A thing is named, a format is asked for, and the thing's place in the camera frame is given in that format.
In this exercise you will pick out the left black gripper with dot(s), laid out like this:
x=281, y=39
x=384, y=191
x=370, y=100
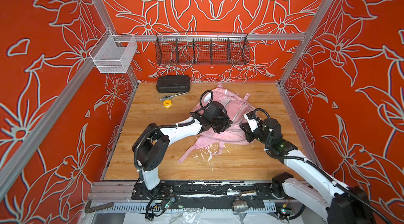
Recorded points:
x=225, y=120

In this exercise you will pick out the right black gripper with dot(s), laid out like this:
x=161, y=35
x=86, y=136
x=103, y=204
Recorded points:
x=249, y=133

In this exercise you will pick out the pink student backpack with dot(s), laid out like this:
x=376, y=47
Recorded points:
x=236, y=107

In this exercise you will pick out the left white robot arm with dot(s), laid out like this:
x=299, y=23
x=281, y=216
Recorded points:
x=150, y=148

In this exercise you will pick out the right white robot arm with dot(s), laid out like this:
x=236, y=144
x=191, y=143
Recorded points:
x=334, y=201

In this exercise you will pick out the yellow tape roll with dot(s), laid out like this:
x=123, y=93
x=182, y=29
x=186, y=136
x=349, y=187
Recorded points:
x=167, y=103

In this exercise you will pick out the grey metal tool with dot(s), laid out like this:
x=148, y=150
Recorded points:
x=170, y=97

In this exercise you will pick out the black plastic case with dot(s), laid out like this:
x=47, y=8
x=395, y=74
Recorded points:
x=172, y=84

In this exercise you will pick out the metal pipe fitting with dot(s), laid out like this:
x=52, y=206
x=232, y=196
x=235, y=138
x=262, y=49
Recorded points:
x=239, y=206

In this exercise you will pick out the rusty allen key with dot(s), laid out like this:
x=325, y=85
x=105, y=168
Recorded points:
x=91, y=209

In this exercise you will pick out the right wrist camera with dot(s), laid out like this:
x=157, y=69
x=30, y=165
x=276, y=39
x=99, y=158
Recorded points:
x=253, y=122

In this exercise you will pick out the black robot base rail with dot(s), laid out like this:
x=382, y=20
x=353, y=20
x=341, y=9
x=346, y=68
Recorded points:
x=219, y=194

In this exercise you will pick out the black wire wall basket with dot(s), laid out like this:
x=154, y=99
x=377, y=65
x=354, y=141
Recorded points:
x=192, y=48

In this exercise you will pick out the white wire wall basket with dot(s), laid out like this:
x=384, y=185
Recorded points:
x=113, y=53

